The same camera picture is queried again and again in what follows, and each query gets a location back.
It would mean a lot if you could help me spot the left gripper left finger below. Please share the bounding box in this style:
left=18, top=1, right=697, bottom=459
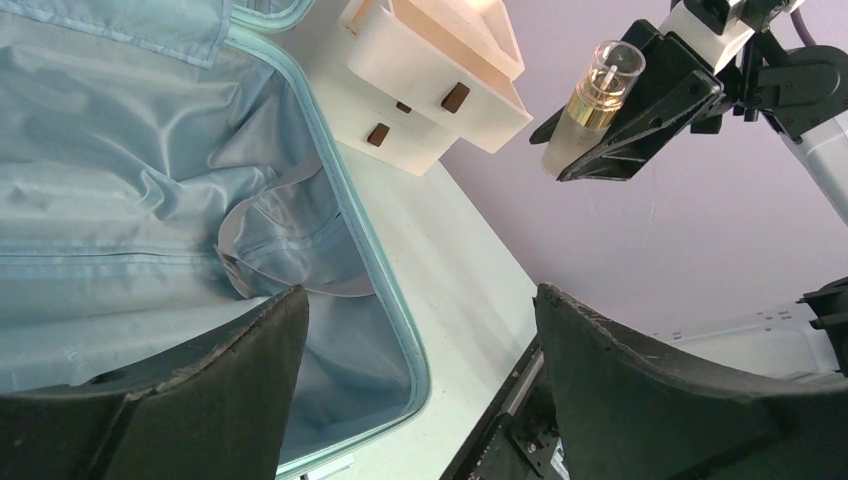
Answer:
left=1, top=286, right=309, bottom=479

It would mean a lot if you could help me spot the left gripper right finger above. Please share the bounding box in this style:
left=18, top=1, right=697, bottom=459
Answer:
left=534, top=284, right=847, bottom=479

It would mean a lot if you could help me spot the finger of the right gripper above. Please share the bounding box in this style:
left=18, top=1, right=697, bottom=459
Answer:
left=529, top=106, right=566, bottom=145
left=557, top=20, right=726, bottom=182

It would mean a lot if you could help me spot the small bottle with gold cap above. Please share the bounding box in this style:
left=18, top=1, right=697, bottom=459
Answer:
left=542, top=40, right=646, bottom=177

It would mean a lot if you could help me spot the cream plastic drawer cabinet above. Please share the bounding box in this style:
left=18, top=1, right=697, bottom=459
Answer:
left=307, top=1, right=532, bottom=176

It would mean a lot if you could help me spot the light blue ribbed suitcase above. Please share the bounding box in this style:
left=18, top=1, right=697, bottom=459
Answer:
left=1, top=1, right=430, bottom=479

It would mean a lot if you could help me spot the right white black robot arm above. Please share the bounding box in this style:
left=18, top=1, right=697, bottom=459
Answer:
left=530, top=1, right=847, bottom=217

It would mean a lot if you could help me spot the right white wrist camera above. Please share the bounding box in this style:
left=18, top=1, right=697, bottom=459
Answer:
left=658, top=0, right=805, bottom=73

